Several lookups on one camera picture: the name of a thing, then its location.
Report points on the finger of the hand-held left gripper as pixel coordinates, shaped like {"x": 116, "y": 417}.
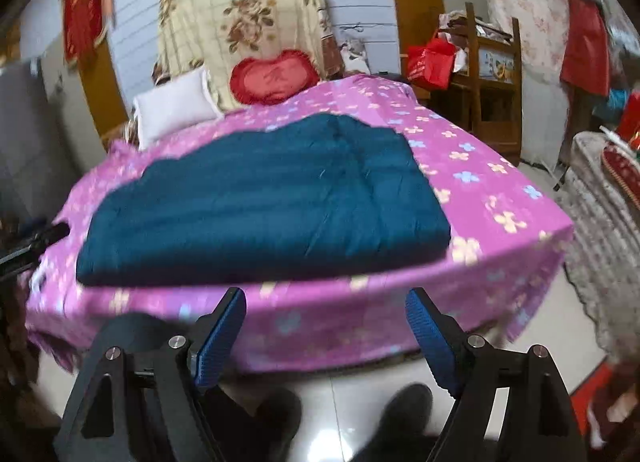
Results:
{"x": 40, "y": 241}

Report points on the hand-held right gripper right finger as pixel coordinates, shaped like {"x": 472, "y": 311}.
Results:
{"x": 430, "y": 337}

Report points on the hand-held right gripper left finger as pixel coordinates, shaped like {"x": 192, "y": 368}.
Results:
{"x": 220, "y": 337}

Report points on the teal down jacket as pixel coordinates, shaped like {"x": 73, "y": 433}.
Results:
{"x": 260, "y": 202}

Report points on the pink white clothes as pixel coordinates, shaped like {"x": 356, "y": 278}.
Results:
{"x": 452, "y": 22}

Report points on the person's right shoe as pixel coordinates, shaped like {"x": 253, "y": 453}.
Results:
{"x": 405, "y": 412}

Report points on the person's shoe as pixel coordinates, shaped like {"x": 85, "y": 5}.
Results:
{"x": 405, "y": 412}
{"x": 275, "y": 417}

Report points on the person's left shoe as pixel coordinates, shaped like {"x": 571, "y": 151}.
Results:
{"x": 275, "y": 417}

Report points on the pink floral bedsheet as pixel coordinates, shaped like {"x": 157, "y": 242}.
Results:
{"x": 500, "y": 202}

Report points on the brown wooden panel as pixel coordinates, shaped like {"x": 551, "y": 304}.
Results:
{"x": 105, "y": 92}

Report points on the red floor mat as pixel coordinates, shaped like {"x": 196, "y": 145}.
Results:
{"x": 592, "y": 392}

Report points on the white pillow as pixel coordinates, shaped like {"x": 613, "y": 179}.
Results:
{"x": 170, "y": 107}

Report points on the beige crocheted sofa cover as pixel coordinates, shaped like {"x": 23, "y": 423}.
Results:
{"x": 600, "y": 252}

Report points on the red hanging banner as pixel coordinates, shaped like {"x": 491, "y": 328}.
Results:
{"x": 82, "y": 12}

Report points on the wooden shelf rack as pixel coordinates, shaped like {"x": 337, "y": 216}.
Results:
{"x": 492, "y": 102}

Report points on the red embroidered cushion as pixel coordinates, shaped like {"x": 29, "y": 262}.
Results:
{"x": 622, "y": 172}

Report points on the red heart-shaped cushion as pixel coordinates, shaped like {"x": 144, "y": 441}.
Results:
{"x": 272, "y": 77}

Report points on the red shopping bag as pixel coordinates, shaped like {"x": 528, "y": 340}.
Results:
{"x": 427, "y": 64}

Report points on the white patterned cloth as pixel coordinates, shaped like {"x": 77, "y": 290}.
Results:
{"x": 356, "y": 57}

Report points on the beige floral checked blanket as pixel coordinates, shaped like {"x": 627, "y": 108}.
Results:
{"x": 240, "y": 2}

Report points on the red hanging cloth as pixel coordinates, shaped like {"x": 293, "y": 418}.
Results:
{"x": 585, "y": 52}

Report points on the pink floral curtain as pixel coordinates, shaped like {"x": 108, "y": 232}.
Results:
{"x": 530, "y": 2}

